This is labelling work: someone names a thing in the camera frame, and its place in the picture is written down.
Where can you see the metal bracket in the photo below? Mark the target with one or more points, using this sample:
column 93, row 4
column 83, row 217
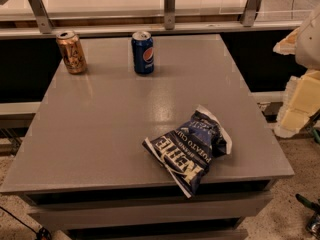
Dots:
column 249, row 14
column 169, row 14
column 41, row 16

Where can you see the blue pepsi can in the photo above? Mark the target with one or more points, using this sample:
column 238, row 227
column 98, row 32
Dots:
column 143, row 54

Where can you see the right metal bracket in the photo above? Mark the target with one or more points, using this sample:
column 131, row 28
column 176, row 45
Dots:
column 249, row 14

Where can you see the left metal bracket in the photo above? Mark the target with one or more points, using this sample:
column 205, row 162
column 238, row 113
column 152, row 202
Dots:
column 41, row 16

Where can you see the blue kettle chip bag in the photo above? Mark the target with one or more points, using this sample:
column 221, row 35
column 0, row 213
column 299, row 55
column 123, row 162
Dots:
column 188, row 151

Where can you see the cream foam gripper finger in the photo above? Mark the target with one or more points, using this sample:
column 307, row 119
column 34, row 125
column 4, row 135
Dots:
column 301, row 101
column 287, row 46

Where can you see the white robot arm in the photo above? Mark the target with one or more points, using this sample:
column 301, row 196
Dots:
column 308, row 42

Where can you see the gold soda can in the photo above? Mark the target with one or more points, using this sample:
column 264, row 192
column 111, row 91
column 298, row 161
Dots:
column 71, row 51

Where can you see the middle metal bracket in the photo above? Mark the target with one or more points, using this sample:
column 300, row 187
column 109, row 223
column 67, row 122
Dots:
column 169, row 14

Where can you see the grey upper drawer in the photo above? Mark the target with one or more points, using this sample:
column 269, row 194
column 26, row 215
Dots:
column 150, row 211

